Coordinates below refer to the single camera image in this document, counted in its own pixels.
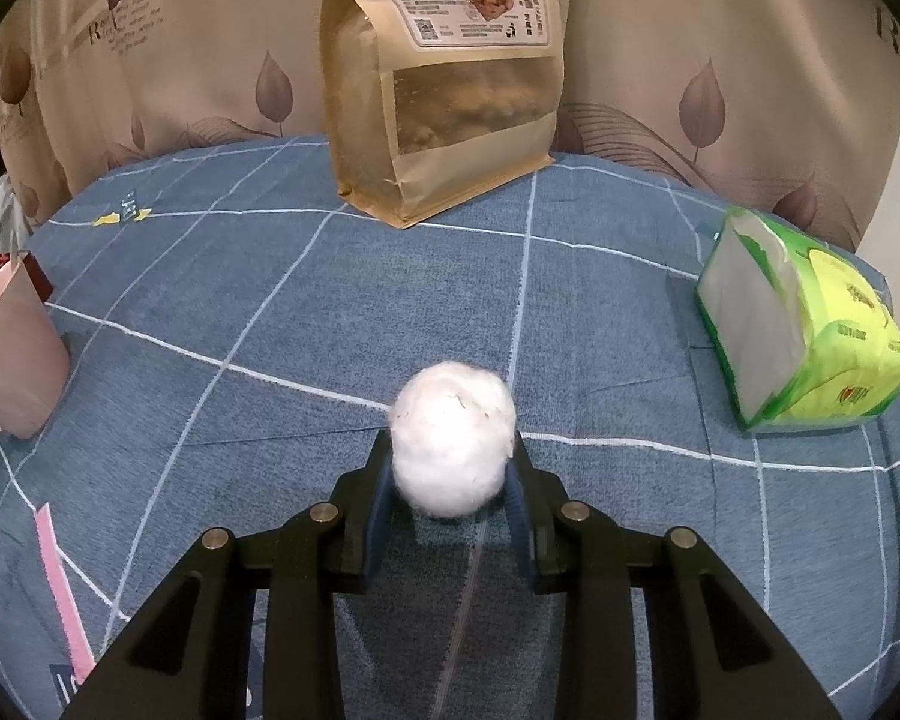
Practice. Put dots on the pink tape strip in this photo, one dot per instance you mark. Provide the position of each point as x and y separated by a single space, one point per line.
64 592

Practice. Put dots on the green tissue pack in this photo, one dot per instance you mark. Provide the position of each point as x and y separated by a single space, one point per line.
832 345

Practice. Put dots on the pink mug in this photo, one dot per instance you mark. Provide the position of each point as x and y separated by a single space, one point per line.
15 360

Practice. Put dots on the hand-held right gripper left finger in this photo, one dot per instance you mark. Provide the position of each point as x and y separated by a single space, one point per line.
379 517

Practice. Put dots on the kraft paper food bag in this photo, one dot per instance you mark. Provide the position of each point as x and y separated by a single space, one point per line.
435 180

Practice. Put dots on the white cotton ball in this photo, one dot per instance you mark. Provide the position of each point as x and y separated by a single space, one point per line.
450 435

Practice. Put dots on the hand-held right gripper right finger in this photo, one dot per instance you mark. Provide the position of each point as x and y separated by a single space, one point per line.
521 525

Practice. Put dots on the beige leaf print curtain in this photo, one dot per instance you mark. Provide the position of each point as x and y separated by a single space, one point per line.
195 52

